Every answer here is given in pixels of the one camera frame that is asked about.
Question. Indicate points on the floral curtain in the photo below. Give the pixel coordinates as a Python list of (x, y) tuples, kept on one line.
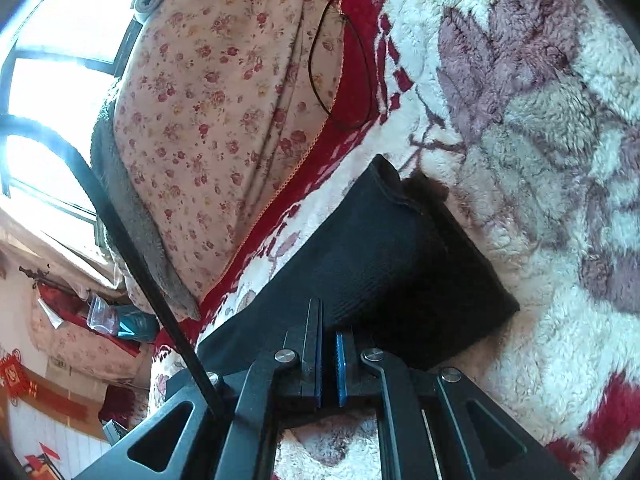
[(75, 350)]

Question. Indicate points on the floral sofa backrest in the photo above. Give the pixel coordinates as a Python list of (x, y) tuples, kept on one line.
[(210, 110)]

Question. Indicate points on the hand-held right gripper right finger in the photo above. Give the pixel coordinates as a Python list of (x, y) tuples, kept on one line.
[(343, 375)]

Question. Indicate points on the black pants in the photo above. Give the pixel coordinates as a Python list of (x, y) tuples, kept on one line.
[(380, 260)]

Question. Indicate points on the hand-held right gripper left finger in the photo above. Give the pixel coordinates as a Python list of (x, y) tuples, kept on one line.
[(312, 360)]

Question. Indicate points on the red white floral plush blanket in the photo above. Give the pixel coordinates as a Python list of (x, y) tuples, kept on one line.
[(525, 185)]

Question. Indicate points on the red knot wall ornament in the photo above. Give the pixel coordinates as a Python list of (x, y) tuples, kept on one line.
[(12, 377)]

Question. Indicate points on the window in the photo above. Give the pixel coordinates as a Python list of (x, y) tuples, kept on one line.
[(50, 100)]

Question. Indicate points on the clear plastic bag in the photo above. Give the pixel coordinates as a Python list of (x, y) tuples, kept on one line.
[(102, 315)]

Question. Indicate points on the dark red cloth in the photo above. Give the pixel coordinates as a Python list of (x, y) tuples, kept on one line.
[(120, 407)]

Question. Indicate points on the teal bag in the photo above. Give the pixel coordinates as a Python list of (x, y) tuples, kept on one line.
[(137, 325)]

